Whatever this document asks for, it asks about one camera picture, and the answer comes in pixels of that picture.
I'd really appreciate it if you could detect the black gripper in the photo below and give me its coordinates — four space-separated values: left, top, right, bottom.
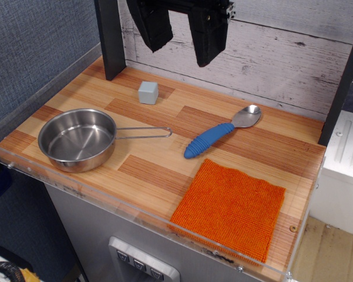
126 0 236 67

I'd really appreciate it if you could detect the blue handled metal spoon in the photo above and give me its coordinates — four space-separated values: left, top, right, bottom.
184 105 262 159

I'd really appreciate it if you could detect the orange towel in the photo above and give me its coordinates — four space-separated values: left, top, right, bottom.
170 159 286 263

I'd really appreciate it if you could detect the grey cube block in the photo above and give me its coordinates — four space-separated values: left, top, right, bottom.
138 81 159 105

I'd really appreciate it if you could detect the stainless steel pan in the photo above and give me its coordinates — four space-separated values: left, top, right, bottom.
38 109 173 173

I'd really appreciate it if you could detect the clear acrylic front guard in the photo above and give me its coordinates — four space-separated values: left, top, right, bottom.
0 131 325 281

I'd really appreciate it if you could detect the grey toy fridge cabinet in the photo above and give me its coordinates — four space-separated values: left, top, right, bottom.
46 185 256 281

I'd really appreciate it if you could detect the white side cabinet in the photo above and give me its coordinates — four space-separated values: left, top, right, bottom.
310 110 353 234

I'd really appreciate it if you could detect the silver dispenser button panel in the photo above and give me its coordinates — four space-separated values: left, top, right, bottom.
108 236 180 281

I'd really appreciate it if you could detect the black mesh yellow bag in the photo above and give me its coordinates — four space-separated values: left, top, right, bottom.
0 261 41 281

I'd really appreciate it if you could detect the dark left upright post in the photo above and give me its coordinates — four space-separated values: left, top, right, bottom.
94 0 126 80

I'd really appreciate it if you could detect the dark upright post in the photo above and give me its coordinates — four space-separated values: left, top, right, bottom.
94 0 126 80
318 46 353 146

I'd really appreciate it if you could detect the dark right upright post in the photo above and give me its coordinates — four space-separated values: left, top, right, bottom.
318 46 353 146

